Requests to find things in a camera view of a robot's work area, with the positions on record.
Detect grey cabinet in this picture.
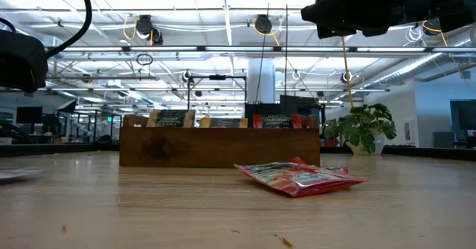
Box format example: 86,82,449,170
433,131,457,149

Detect black ceiling cord reel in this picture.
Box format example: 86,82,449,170
422,20,443,37
254,13,273,34
135,14,164,45

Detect wooden three-slot tea box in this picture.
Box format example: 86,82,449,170
118,109,321,169

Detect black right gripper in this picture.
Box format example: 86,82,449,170
300,0,476,33

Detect black gantry frame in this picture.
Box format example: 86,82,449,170
187,74,248,111

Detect hanging black cable loop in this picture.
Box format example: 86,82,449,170
135,53,155,66

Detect green potted plant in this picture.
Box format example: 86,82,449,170
325,103,397,155

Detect black equipment box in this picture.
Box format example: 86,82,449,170
244,102,282,119

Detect yellow hanging cord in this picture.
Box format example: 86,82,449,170
341,36,355,109

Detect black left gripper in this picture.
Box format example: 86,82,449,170
0,29,49,93

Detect packets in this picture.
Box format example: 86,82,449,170
147,109,196,129

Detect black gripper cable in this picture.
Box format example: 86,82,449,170
46,0,93,59

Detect dark screen on stand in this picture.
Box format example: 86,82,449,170
279,94,321,117

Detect orange mango tea packet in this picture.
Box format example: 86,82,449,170
199,117,248,129

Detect dark computer monitor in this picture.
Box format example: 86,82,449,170
16,106,43,125
449,99,476,132

